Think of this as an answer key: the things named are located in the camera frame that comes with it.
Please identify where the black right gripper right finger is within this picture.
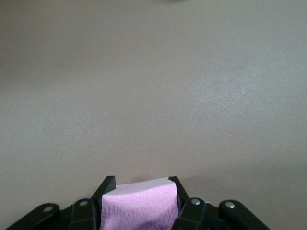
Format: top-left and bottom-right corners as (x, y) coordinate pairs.
(167, 176), (267, 230)

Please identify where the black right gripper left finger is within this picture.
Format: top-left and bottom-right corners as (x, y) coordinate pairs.
(4, 176), (117, 230)

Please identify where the pink foam cube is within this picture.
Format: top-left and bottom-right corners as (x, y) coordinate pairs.
(100, 177), (180, 230)

